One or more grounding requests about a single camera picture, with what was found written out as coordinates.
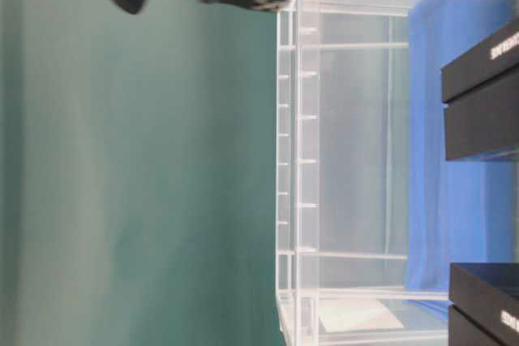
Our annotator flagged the black box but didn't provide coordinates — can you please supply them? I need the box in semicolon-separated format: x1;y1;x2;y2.
449;263;518;345
441;19;518;161

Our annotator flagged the clear plastic storage case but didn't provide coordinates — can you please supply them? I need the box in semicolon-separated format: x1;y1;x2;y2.
276;0;518;345

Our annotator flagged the blue foam case liner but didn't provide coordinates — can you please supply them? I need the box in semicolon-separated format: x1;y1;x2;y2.
405;0;517;293

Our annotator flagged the green table cloth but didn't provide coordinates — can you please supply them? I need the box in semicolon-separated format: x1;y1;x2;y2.
1;0;284;345

